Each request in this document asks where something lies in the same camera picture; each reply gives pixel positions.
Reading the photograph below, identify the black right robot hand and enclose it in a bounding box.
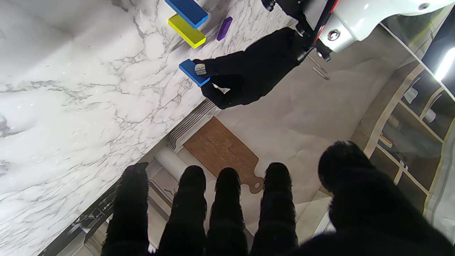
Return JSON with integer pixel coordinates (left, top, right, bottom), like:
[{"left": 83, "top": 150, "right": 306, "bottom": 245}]
[{"left": 101, "top": 140, "right": 455, "bottom": 256}]

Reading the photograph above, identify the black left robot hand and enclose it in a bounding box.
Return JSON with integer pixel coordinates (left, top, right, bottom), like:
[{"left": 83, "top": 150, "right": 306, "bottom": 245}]
[{"left": 194, "top": 27, "right": 310, "bottom": 110}]

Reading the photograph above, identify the blue domino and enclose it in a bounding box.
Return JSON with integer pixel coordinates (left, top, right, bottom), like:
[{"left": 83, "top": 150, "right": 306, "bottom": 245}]
[
  {"left": 164, "top": 0, "right": 209, "bottom": 30},
  {"left": 178, "top": 59, "right": 211, "bottom": 88}
]

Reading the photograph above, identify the yellow domino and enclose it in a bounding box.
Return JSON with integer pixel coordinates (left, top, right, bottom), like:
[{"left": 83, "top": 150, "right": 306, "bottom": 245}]
[{"left": 167, "top": 13, "right": 207, "bottom": 49}]

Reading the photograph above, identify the purple domino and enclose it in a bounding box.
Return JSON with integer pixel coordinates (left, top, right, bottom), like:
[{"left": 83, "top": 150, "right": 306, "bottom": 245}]
[{"left": 216, "top": 16, "right": 234, "bottom": 42}]

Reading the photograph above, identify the chrome faucet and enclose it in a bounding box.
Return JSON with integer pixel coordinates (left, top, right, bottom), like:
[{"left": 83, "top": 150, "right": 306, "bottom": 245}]
[{"left": 306, "top": 53, "right": 330, "bottom": 81}]

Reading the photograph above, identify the stack of white plates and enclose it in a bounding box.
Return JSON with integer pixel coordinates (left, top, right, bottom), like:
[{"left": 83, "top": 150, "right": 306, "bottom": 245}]
[{"left": 167, "top": 99, "right": 218, "bottom": 152}]

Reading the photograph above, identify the brown wooden cutting board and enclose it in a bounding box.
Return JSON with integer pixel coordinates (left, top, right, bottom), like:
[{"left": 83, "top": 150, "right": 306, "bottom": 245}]
[{"left": 183, "top": 116, "right": 264, "bottom": 195}]

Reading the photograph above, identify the white framed shelf unit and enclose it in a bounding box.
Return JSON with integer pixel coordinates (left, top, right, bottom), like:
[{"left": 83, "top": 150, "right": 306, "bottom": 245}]
[{"left": 350, "top": 64, "right": 455, "bottom": 217}]

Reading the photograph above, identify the bright tube light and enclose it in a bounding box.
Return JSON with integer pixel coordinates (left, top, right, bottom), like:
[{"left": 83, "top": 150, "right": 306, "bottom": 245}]
[{"left": 433, "top": 46, "right": 455, "bottom": 83}]

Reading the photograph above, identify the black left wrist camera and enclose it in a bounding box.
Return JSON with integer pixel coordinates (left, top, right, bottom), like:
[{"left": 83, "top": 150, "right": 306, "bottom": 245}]
[{"left": 261, "top": 0, "right": 315, "bottom": 27}]

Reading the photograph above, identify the red left arm cable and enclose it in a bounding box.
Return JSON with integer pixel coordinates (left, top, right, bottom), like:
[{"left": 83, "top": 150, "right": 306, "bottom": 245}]
[{"left": 314, "top": 0, "right": 339, "bottom": 44}]

